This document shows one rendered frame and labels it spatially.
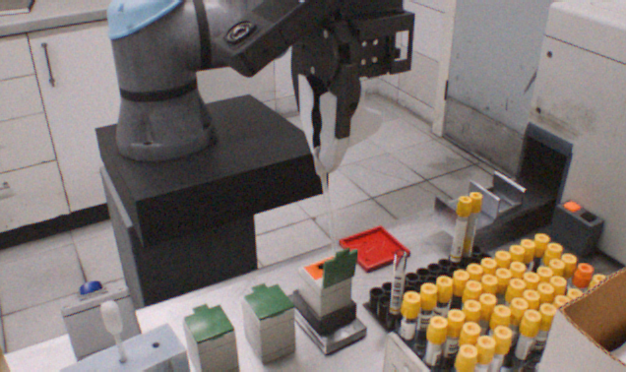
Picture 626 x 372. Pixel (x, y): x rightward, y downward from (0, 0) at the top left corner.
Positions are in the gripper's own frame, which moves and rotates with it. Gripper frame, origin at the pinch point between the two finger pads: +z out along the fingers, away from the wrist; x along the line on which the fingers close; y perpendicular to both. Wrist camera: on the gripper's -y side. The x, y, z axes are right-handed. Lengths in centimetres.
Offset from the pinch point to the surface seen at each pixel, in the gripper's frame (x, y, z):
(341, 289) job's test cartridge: -2.8, 0.8, 14.4
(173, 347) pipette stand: -5.1, -17.9, 10.7
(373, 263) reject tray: 4.5, 10.8, 20.2
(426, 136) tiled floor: 157, 164, 107
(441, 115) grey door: 154, 169, 95
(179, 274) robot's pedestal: 29.3, -7.5, 31.9
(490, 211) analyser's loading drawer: 0.8, 27.1, 15.8
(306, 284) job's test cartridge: -0.1, -1.7, 14.6
